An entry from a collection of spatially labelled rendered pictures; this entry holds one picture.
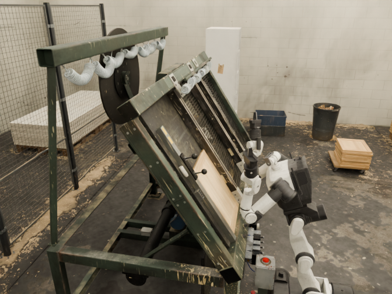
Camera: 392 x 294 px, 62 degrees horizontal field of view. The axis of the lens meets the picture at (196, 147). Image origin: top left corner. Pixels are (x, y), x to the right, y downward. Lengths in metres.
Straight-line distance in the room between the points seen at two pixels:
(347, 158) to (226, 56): 2.64
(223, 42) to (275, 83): 1.98
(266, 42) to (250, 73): 0.73
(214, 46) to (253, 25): 1.55
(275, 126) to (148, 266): 4.88
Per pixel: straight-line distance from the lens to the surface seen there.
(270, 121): 6.72
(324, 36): 7.54
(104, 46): 2.50
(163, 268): 2.37
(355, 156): 5.55
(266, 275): 2.23
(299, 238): 2.65
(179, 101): 2.53
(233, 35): 6.06
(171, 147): 2.12
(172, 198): 1.99
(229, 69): 6.13
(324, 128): 6.77
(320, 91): 7.72
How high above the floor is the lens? 2.41
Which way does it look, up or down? 23 degrees down
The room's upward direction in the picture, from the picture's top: straight up
